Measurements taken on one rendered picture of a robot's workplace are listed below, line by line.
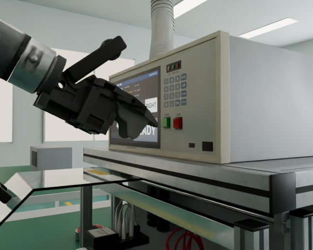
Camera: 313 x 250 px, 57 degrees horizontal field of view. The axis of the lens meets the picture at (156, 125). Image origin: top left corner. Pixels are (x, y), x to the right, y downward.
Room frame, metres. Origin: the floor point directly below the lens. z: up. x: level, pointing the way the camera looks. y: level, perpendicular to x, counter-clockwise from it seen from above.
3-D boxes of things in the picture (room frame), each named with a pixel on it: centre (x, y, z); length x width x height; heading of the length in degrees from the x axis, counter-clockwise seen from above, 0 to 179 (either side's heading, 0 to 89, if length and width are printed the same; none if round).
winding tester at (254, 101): (0.72, -0.15, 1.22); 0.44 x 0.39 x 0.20; 32
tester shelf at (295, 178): (0.73, -0.14, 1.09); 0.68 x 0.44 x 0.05; 32
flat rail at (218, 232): (0.62, 0.05, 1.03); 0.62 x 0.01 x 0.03; 32
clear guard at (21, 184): (0.66, 0.19, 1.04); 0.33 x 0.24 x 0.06; 122
